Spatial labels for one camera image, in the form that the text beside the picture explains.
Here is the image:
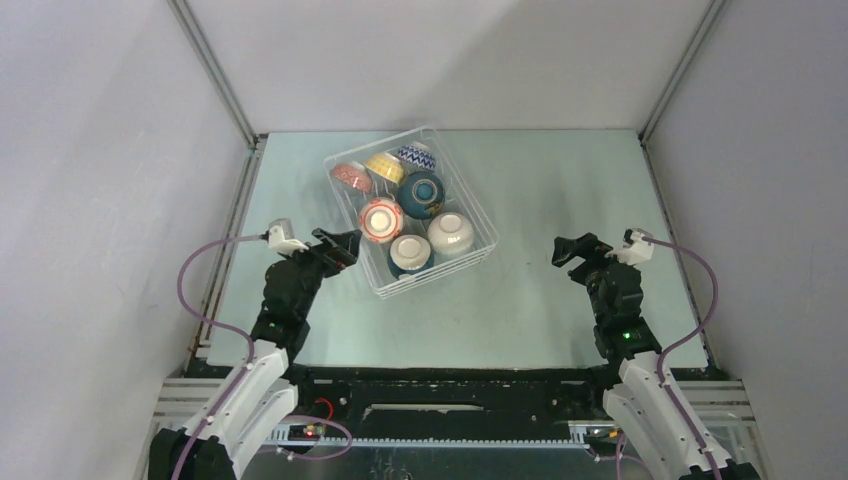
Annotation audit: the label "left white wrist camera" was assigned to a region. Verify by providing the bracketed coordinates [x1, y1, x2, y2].
[267, 218, 309, 255]

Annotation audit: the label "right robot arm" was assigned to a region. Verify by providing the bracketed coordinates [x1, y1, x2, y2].
[551, 228, 760, 479]

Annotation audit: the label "plain white bowl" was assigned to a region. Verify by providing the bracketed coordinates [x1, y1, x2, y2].
[427, 212, 475, 257]

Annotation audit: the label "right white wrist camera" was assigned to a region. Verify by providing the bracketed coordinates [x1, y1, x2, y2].
[605, 228, 654, 266]

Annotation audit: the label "aluminium frame rail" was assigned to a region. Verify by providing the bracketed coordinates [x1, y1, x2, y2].
[167, 0, 258, 149]

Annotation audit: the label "dark teal bowl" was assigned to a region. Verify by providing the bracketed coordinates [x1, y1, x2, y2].
[396, 171, 446, 220]

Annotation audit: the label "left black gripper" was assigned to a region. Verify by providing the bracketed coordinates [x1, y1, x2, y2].
[277, 228, 360, 318]

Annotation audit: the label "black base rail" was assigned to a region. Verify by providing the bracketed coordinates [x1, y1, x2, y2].
[289, 365, 617, 442]

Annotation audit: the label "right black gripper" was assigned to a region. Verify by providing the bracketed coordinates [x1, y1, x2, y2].
[550, 233, 637, 324]

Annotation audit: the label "white bowl red rings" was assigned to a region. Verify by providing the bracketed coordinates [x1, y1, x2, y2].
[358, 197, 406, 245]

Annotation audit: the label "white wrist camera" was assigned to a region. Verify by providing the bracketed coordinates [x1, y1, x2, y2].
[605, 228, 654, 266]
[267, 218, 309, 255]

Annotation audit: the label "yellow patterned bowl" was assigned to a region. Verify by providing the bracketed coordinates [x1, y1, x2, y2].
[364, 152, 406, 185]

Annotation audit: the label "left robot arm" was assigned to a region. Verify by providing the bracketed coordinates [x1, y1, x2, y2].
[147, 220, 362, 479]

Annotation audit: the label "white and navy bowl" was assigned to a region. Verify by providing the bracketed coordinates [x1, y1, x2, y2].
[387, 234, 435, 279]

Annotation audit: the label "blue zigzag orange-inside bowl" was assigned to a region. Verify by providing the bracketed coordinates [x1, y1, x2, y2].
[395, 141, 437, 172]

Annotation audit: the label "white wire dish rack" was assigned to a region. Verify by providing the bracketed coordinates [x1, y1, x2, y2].
[323, 127, 498, 299]

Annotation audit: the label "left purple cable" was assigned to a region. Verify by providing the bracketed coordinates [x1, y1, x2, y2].
[168, 235, 356, 480]

